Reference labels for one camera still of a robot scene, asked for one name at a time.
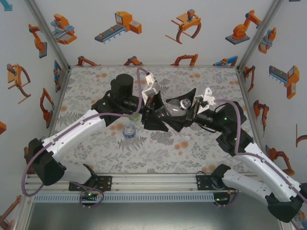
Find aluminium table side rail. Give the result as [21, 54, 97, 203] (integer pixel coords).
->
[13, 67, 72, 230]
[236, 67, 295, 230]

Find purple cable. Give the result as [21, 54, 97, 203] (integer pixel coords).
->
[21, 67, 150, 209]
[214, 99, 307, 230]

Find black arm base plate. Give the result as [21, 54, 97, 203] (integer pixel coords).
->
[69, 176, 113, 192]
[196, 172, 238, 192]

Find grey slotted cable duct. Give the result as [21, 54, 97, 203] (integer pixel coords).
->
[33, 193, 214, 203]

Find blue label plastic bottle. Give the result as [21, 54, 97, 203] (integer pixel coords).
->
[122, 123, 137, 140]

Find floral table cloth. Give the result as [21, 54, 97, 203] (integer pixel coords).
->
[49, 66, 267, 174]

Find aluminium corner post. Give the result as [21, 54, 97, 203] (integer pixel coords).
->
[24, 0, 72, 70]
[236, 0, 285, 70]

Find aluminium table edge rail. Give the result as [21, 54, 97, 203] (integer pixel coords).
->
[25, 172, 269, 193]

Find clear unlabelled plastic bottle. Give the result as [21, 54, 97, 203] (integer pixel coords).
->
[155, 98, 192, 118]

